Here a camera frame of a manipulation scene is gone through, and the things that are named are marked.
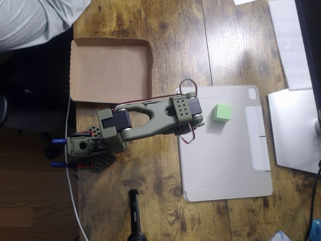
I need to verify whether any green cube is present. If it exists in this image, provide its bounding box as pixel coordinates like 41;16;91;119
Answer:
212;103;232;124

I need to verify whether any cardboard tray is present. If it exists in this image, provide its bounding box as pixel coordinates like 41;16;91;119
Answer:
69;37;153;105

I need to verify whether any tablet in beige folio case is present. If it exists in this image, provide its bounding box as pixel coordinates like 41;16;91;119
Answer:
175;84;274;203

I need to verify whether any silver monitor stand base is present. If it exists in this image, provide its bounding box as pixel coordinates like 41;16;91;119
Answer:
267;88;321;175

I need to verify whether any white foam sheet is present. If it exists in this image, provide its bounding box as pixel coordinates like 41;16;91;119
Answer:
267;0;313;91

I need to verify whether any white and blue packet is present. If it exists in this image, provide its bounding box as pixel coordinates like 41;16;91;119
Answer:
271;230;292;241

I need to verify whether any black monitor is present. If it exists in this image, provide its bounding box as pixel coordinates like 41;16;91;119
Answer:
294;0;321;135

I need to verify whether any blue round object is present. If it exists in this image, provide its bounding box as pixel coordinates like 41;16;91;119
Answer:
309;219;321;241

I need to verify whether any black chair armrest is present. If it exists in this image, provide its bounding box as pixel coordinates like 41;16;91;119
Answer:
0;96;9;126

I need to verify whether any person in grey shirt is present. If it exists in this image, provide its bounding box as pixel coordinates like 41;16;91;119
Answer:
0;0;92;53

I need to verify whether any red white black servo wire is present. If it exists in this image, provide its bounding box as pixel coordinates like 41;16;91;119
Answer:
114;79;199;146

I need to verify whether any dark perforated base plate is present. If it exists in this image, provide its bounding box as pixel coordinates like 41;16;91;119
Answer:
75;125;117;174

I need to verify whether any black camera stand pole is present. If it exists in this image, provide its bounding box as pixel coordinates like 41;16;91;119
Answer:
126;189;148;241

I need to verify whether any blue-handled clamp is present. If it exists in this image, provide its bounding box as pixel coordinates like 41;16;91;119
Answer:
51;160;93;170
52;132;92;145

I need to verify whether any white cable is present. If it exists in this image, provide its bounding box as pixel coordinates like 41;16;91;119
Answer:
64;97;90;241

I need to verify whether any black cable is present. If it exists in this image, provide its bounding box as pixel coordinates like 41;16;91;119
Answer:
303;159;321;241

